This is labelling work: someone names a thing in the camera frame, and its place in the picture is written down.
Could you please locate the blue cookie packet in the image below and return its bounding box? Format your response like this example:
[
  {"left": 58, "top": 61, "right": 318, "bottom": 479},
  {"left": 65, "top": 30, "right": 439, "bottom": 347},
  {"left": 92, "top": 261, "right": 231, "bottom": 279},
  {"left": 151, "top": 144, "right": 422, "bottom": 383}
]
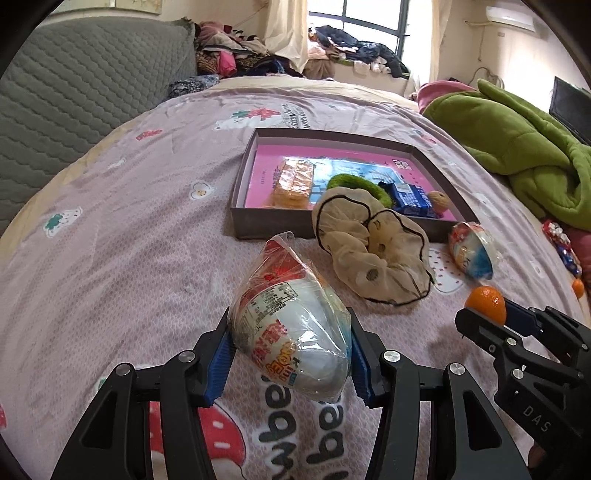
[{"left": 379, "top": 181, "right": 439, "bottom": 217}]

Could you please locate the black flat television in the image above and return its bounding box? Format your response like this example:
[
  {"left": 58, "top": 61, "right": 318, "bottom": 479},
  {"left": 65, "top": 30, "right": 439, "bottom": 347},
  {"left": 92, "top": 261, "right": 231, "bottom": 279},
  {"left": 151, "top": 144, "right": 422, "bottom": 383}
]
[{"left": 549, "top": 76, "right": 591, "bottom": 147}]

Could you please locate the orange cracker packet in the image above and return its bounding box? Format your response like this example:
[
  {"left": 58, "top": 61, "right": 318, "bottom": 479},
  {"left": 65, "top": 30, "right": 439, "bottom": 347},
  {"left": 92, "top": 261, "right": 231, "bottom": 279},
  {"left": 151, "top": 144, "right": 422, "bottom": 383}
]
[{"left": 269, "top": 157, "right": 317, "bottom": 209}]

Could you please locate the beige sheer scrunchie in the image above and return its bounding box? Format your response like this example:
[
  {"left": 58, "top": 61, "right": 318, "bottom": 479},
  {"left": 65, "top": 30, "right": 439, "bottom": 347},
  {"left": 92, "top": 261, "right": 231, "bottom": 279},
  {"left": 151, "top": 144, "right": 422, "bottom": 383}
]
[{"left": 311, "top": 187, "right": 437, "bottom": 306}]

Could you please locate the pile of dark clothes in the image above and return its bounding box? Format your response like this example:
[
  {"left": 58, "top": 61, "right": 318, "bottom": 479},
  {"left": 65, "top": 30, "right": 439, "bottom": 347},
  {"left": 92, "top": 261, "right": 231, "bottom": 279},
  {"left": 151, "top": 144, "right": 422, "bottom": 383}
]
[{"left": 307, "top": 25, "right": 411, "bottom": 80}]

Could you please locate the grey quilted headboard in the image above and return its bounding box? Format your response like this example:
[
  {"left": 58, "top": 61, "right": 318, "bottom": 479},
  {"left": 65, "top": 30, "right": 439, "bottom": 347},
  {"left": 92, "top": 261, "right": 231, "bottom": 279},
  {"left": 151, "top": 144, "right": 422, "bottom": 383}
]
[{"left": 0, "top": 18, "right": 197, "bottom": 237}]

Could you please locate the floral wall picture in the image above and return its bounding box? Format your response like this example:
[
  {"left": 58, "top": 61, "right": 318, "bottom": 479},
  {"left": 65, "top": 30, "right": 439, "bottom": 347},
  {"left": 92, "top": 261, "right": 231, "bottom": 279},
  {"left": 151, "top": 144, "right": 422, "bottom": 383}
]
[{"left": 104, "top": 0, "right": 160, "bottom": 14}]

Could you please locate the white air conditioner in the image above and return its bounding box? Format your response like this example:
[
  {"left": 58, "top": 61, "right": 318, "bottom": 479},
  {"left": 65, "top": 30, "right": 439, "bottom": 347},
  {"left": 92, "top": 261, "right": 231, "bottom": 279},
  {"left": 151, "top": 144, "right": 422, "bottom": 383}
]
[{"left": 485, "top": 6, "right": 539, "bottom": 32}]

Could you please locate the pink blanket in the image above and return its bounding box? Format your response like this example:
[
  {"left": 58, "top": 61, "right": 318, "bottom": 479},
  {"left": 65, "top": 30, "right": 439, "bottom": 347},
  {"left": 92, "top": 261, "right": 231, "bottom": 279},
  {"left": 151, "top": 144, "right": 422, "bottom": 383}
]
[{"left": 417, "top": 80, "right": 476, "bottom": 114}]

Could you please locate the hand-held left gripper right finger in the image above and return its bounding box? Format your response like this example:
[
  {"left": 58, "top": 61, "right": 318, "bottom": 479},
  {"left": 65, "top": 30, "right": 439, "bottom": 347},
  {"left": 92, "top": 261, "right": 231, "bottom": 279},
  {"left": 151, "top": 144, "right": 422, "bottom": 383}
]
[{"left": 346, "top": 307, "right": 532, "bottom": 480}]

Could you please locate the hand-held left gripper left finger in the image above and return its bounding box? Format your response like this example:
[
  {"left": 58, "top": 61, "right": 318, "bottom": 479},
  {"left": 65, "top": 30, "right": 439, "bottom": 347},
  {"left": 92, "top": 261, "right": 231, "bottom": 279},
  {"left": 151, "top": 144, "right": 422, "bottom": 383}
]
[{"left": 51, "top": 307, "right": 232, "bottom": 480}]

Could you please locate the dark floral cloth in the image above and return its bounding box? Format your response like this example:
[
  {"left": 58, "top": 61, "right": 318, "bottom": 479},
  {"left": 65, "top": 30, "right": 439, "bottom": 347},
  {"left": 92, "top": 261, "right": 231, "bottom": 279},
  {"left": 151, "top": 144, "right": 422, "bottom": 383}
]
[{"left": 168, "top": 74, "right": 221, "bottom": 99}]

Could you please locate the red and white candy packet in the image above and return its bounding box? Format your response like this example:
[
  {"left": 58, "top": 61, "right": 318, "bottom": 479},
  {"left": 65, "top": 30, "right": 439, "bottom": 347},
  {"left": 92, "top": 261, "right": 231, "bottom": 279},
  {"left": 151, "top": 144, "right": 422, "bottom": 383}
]
[{"left": 541, "top": 219, "right": 583, "bottom": 278}]

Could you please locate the shallow grey cardboard box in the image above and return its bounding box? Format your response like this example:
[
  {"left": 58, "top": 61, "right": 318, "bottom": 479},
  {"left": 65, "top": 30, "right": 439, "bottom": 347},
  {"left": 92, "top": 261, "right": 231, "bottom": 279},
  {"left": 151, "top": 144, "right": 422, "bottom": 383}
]
[{"left": 229, "top": 128, "right": 479, "bottom": 241}]

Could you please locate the green fleece blanket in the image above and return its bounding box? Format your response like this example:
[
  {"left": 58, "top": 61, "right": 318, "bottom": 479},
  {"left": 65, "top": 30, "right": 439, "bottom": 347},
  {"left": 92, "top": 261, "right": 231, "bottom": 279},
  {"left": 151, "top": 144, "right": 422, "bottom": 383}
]
[{"left": 422, "top": 78, "right": 591, "bottom": 232}]

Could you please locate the green fuzzy hair ring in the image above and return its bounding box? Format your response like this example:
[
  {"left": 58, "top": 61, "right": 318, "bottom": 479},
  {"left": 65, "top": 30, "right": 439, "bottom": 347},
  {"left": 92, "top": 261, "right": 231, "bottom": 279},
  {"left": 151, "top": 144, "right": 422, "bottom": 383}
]
[{"left": 327, "top": 173, "right": 396, "bottom": 208}]

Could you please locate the toy egg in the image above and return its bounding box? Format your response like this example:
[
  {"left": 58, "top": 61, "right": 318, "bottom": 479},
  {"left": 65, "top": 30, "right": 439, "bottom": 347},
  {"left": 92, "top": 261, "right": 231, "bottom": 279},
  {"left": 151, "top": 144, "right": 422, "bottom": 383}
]
[
  {"left": 229, "top": 231, "right": 352, "bottom": 401},
  {"left": 449, "top": 222, "right": 502, "bottom": 280}
]

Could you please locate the cream curtain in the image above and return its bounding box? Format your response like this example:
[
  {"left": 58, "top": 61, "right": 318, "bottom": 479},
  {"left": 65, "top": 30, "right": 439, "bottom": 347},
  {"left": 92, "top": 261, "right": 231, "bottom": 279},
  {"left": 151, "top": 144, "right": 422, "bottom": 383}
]
[
  {"left": 406, "top": 0, "right": 445, "bottom": 97},
  {"left": 264, "top": 0, "right": 309, "bottom": 77}
]

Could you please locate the pink and blue book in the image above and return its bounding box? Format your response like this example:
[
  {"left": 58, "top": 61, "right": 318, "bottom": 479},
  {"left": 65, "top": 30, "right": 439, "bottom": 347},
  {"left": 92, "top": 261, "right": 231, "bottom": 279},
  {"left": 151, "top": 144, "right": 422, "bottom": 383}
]
[{"left": 245, "top": 143, "right": 465, "bottom": 221}]

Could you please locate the window with dark frame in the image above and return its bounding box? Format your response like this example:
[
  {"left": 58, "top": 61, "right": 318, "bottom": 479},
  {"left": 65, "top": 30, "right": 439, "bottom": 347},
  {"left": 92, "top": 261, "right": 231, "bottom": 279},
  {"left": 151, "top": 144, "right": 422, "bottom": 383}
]
[{"left": 307, "top": 0, "right": 411, "bottom": 61}]

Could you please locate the white cable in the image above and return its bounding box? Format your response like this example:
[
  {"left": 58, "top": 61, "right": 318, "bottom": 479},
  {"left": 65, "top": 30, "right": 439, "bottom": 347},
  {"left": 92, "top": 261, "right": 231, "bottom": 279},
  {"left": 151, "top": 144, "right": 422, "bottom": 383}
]
[{"left": 471, "top": 67, "right": 507, "bottom": 89}]

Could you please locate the pile of mixed clothes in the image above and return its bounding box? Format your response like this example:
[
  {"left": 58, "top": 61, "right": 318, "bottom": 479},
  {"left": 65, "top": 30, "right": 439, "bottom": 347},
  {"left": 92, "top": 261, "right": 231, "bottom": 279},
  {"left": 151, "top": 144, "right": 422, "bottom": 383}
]
[{"left": 194, "top": 21, "right": 305, "bottom": 79}]

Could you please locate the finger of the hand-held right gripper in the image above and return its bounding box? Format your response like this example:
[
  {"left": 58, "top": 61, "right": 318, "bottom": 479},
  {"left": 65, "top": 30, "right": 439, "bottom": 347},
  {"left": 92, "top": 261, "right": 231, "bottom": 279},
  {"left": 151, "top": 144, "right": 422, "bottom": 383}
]
[
  {"left": 455, "top": 307, "right": 519, "bottom": 357},
  {"left": 503, "top": 298, "right": 591, "bottom": 367}
]

